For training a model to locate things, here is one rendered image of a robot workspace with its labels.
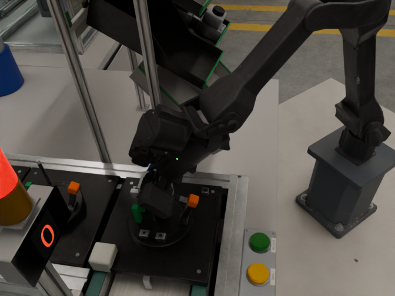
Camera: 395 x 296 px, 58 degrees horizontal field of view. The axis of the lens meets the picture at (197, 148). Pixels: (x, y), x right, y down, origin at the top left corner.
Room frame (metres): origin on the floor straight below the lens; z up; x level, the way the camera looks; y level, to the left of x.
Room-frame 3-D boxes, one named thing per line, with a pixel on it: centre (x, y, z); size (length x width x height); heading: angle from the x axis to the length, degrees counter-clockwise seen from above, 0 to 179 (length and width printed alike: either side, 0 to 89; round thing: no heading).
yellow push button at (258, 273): (0.32, -0.10, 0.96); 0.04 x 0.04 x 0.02
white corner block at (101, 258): (0.37, 0.21, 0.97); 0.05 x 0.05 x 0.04; 78
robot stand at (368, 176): (0.54, -0.35, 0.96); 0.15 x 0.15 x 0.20; 32
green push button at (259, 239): (0.39, -0.12, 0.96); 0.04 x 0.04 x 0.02
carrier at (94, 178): (0.50, 0.34, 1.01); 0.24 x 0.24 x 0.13; 78
